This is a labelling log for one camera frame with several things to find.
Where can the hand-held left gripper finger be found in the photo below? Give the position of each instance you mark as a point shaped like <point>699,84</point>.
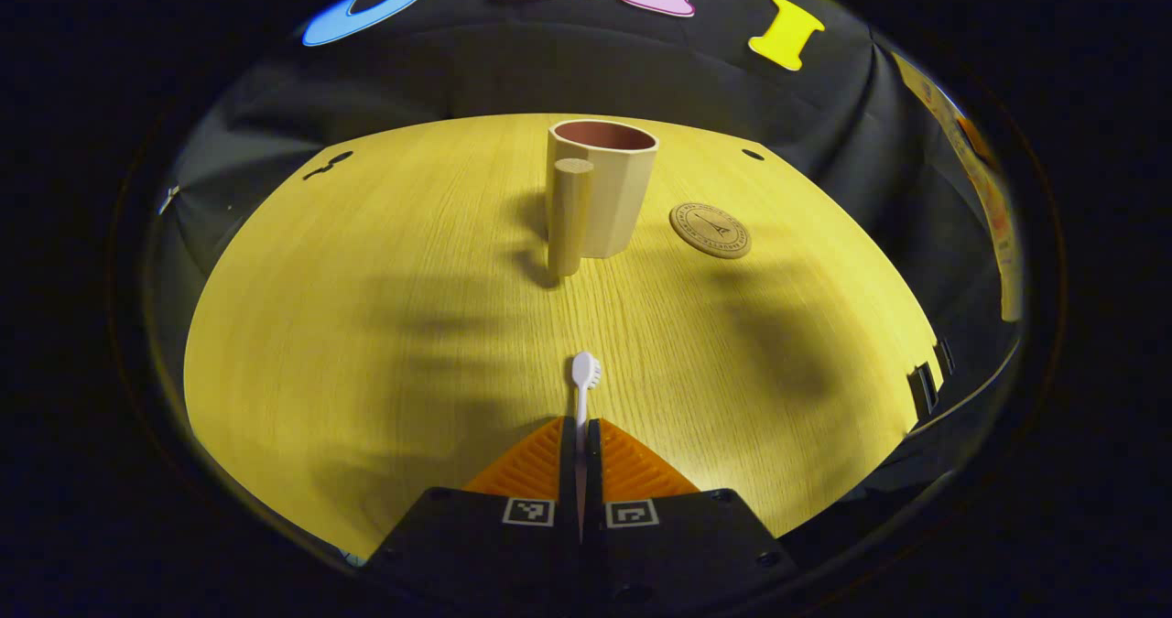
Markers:
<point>569,471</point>
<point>592,471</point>

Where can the white toothbrush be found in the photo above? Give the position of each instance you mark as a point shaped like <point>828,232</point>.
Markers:
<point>585,371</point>

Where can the round brown coaster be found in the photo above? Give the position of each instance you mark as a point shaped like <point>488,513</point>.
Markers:
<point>710,230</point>

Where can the yellow wooden desktop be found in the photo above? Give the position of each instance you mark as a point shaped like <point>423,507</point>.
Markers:
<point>385,325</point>

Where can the black backdrop cloth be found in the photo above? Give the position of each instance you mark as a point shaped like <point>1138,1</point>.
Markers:
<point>513,69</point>

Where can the white cloth clip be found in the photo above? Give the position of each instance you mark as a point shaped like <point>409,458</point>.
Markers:
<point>168,199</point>

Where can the black desk edge bracket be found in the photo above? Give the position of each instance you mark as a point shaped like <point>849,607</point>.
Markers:
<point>944,357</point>
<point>923,389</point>

